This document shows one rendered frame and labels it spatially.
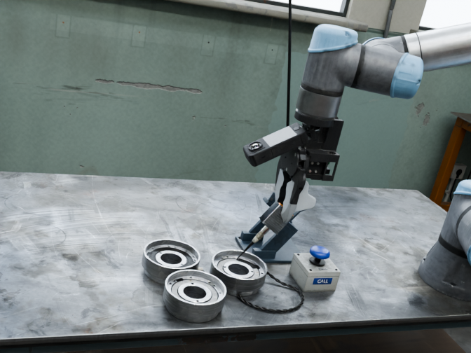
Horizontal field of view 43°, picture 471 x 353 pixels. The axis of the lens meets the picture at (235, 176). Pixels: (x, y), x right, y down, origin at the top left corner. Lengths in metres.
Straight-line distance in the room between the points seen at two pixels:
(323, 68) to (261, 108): 1.81
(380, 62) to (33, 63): 1.77
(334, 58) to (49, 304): 0.61
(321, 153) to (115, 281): 0.43
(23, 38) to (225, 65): 0.85
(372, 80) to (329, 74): 0.07
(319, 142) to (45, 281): 0.53
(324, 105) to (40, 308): 0.57
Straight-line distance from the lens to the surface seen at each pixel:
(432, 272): 1.32
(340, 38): 1.01
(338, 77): 1.02
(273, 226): 1.12
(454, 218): 1.27
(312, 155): 1.06
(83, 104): 2.61
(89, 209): 1.31
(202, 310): 0.98
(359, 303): 1.17
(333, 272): 1.16
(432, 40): 1.16
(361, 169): 3.20
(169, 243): 1.14
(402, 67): 1.03
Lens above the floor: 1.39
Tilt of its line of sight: 21 degrees down
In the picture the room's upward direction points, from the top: 12 degrees clockwise
